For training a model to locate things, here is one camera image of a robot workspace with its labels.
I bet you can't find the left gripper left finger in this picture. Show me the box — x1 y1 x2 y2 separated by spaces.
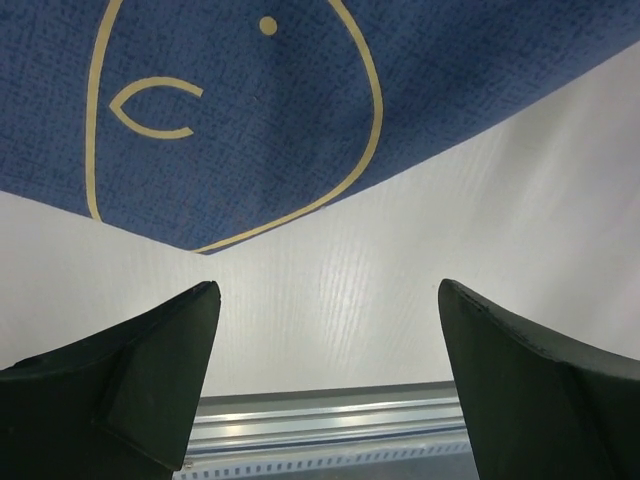
1 281 221 479

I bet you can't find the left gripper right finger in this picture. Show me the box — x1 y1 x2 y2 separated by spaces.
438 279 639 479

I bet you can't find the blue placemat cloth gold pattern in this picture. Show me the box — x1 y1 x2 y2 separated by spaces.
1 1 639 254

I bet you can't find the white perforated cable duct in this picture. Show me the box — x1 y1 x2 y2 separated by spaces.
173 452 479 479

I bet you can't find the aluminium rail base frame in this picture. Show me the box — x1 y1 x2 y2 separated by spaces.
187 381 466 457

